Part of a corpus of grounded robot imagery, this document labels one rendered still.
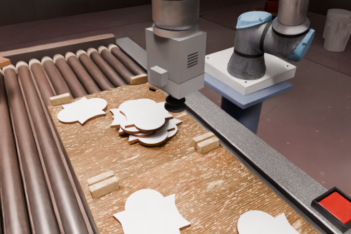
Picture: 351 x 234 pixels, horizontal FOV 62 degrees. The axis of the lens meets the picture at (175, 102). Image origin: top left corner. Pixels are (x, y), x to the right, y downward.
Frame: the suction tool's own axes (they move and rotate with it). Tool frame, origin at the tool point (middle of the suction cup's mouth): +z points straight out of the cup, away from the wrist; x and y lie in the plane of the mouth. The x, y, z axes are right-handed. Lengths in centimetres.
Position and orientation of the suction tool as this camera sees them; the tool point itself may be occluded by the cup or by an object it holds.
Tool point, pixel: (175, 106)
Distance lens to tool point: 56.6
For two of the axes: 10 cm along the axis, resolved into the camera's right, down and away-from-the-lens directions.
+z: 0.0, 8.5, 5.3
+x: 7.3, -3.6, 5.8
